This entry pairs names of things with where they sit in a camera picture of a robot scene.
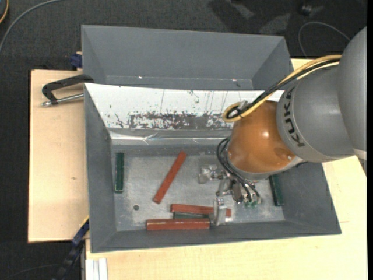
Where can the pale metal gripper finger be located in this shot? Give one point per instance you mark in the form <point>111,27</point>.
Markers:
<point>221,213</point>
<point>207,173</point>

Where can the red-brown flat block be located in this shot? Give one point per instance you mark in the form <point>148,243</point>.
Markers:
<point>170,177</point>
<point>177,224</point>
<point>190,209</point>

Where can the dark green flat block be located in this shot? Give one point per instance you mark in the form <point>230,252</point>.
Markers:
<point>189,215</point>
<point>277,191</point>
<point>119,172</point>

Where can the grey metal bin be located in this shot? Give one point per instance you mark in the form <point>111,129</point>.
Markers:
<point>175,57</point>

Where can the pale wood board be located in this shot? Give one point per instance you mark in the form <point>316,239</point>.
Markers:
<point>58,162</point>

